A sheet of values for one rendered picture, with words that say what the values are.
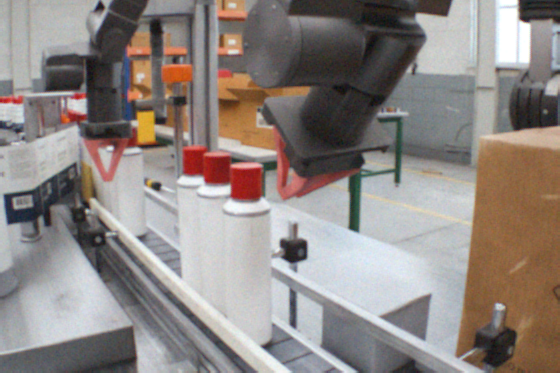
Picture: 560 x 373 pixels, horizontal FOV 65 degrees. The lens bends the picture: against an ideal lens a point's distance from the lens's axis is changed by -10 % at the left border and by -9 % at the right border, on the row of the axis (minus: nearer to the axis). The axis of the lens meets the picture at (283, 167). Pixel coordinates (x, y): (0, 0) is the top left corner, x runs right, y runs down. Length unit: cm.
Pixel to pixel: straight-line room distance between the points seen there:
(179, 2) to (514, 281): 72
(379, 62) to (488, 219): 24
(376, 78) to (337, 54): 5
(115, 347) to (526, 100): 78
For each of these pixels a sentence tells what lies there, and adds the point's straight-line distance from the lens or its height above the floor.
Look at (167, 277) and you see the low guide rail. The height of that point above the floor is 91.
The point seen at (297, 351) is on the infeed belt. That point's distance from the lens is 56.
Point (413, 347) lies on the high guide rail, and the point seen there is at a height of 96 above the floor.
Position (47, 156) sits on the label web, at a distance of 105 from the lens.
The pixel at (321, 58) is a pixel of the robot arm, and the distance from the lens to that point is 30.
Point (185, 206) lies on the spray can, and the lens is 63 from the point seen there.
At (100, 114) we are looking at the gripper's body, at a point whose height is 112.
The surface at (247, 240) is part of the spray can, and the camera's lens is 50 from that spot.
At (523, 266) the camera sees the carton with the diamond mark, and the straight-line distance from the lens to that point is 51.
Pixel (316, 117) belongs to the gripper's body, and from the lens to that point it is 38.
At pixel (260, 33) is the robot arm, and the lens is 31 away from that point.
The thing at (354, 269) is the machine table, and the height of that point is 83.
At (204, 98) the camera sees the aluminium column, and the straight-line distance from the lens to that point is 93.
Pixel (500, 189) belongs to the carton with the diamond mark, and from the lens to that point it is 51.
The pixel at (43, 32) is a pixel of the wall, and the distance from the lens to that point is 842.
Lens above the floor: 118
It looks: 11 degrees down
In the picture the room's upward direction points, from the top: straight up
